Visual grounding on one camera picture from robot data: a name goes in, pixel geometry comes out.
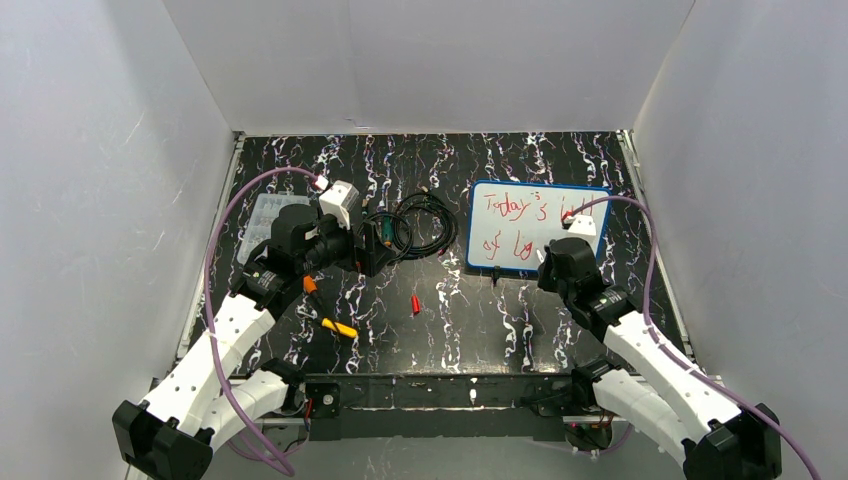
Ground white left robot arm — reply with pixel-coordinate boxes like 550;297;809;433
112;204;396;479

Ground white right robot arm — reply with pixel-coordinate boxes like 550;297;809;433
538;238;782;479

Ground blue framed whiteboard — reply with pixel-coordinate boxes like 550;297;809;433
466;180;611;274

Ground clear plastic screw box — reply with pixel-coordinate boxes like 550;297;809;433
236;193;309;265

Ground green handled screwdriver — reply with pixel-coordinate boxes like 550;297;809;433
381;217;394;246

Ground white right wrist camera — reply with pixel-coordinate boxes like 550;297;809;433
562;214;597;242

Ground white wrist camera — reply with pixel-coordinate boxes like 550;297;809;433
318;181;359;230
562;214;597;242

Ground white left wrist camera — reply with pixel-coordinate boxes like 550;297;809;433
318;181;359;230

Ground black coiled usb cable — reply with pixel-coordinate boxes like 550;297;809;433
377;191;460;265

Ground yellow handled screwdriver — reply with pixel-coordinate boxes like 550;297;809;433
321;318;358;339

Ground aluminium front rail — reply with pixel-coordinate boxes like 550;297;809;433
140;375;738;425

